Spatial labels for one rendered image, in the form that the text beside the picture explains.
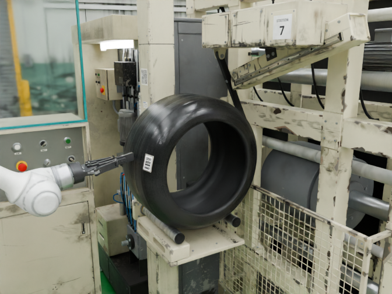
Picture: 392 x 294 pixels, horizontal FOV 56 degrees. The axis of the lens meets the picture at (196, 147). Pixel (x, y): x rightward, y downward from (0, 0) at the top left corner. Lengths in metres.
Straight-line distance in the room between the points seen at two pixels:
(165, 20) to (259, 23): 0.46
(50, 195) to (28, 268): 1.09
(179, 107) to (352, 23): 0.65
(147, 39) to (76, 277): 1.35
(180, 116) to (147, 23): 0.50
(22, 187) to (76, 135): 0.92
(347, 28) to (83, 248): 1.69
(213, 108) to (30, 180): 0.69
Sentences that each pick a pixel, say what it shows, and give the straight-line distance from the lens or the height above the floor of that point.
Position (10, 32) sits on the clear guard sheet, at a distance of 1.95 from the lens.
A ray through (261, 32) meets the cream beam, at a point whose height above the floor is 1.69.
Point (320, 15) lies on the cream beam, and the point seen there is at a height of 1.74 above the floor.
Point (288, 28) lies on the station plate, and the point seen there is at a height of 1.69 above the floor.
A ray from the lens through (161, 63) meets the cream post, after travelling 1.72.
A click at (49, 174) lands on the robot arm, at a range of 1.34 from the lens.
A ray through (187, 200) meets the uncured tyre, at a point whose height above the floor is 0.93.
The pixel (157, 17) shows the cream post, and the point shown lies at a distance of 1.72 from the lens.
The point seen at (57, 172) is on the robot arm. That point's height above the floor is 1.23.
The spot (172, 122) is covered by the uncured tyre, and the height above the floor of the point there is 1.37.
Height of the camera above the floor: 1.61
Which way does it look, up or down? 14 degrees down
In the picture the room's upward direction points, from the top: straight up
